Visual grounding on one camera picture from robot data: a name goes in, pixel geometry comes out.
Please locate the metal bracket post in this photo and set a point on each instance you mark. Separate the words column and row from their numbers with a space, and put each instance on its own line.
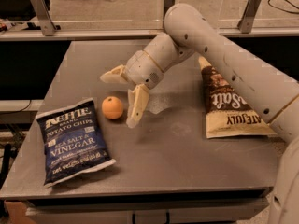
column 167, row 4
column 46, row 25
column 246, row 23

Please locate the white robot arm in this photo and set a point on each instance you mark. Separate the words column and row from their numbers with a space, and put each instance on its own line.
column 272, row 94

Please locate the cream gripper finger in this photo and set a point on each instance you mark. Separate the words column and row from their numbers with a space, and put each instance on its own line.
column 116, row 75
column 138, row 99

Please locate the left metal bracket post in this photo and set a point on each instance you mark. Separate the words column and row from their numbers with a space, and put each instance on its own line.
column 46, row 25

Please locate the brown Late July chip bag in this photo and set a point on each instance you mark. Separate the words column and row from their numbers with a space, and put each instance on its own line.
column 227, row 113

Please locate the metal rail behind table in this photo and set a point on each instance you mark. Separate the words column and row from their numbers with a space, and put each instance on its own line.
column 80, row 35

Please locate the orange fruit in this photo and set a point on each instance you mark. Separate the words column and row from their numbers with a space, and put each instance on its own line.
column 112, row 107

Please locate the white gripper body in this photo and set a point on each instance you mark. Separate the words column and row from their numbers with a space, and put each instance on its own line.
column 142, row 68

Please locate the right metal bracket post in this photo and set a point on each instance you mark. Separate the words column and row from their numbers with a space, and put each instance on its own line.
column 246, row 23

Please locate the middle metal bracket post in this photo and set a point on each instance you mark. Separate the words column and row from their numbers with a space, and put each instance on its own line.
column 167, row 4

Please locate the blue Kettle chip bag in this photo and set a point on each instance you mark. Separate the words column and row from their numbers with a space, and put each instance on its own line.
column 73, row 142

